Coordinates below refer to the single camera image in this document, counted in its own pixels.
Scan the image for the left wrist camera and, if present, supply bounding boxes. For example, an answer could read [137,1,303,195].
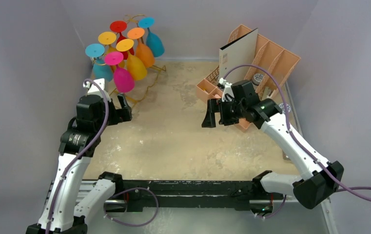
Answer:
[83,78,111,102]

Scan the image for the peach plastic file organizer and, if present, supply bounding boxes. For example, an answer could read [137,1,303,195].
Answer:
[195,24,301,133]

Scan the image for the yellow wine glass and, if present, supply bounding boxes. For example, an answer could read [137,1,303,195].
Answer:
[116,39,147,81]
[98,31,125,72]

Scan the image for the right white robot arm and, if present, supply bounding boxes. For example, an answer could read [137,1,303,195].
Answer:
[201,98,344,209]

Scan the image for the red wine glass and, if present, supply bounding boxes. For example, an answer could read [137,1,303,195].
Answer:
[110,20,135,60]

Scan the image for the grey tape roll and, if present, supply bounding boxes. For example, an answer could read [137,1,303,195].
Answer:
[279,102,292,114]

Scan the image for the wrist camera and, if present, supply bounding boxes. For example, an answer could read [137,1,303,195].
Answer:
[217,78,234,102]
[83,78,111,102]

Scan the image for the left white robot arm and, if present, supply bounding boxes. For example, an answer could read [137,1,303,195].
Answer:
[26,94,132,234]

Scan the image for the orange wine glass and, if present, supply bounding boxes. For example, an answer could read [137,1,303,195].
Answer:
[127,27,155,68]

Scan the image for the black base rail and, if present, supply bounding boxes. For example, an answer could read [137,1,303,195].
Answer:
[111,180,283,213]

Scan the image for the front yellow wine glass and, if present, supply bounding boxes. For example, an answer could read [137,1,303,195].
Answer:
[116,39,147,81]

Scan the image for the gold wire glass rack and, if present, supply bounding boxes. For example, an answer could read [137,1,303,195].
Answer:
[88,14,166,105]

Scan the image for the rear yellow wine glass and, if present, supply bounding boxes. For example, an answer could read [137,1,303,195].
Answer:
[98,31,125,72]

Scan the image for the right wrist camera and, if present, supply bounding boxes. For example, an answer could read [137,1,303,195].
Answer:
[217,78,234,102]

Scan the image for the pink wine glass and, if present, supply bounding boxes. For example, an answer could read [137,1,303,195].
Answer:
[104,51,135,93]

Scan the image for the white binder folder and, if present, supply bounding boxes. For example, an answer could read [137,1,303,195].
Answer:
[219,28,258,78]

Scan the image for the blue wine glass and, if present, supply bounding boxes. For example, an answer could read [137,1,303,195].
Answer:
[85,43,113,82]
[138,17,165,58]

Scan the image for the patterned tin in organizer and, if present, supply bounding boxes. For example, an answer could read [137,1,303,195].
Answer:
[251,73,264,86]

